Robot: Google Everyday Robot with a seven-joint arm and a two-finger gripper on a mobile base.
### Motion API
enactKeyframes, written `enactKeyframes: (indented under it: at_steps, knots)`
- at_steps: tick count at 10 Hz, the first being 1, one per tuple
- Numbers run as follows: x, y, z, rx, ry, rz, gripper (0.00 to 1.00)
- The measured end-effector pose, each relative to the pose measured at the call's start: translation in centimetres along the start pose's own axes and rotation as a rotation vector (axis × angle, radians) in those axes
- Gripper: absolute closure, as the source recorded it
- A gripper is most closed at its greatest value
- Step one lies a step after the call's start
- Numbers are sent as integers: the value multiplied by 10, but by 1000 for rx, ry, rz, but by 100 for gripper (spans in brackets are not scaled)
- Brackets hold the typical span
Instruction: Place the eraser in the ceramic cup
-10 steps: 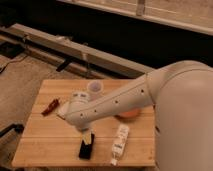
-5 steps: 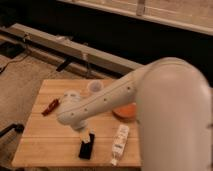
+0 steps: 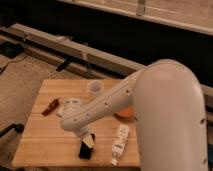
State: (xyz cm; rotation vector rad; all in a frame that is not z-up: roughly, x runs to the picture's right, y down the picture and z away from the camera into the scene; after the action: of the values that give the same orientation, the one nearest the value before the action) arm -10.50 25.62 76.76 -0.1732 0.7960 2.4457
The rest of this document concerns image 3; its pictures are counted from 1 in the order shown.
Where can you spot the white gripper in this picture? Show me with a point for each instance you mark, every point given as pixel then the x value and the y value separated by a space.
pixel 82 132

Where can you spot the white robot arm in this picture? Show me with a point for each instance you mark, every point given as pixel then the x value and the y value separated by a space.
pixel 169 107

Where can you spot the white squeeze bottle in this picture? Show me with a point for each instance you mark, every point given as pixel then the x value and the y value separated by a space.
pixel 119 143

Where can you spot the wooden table board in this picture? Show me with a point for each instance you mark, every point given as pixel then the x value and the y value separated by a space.
pixel 45 144

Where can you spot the orange bowl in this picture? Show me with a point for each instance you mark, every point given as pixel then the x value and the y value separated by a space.
pixel 125 114

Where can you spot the black device on floor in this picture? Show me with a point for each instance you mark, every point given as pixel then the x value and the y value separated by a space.
pixel 11 50

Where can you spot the black clamp handle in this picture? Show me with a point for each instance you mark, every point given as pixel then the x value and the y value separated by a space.
pixel 19 128

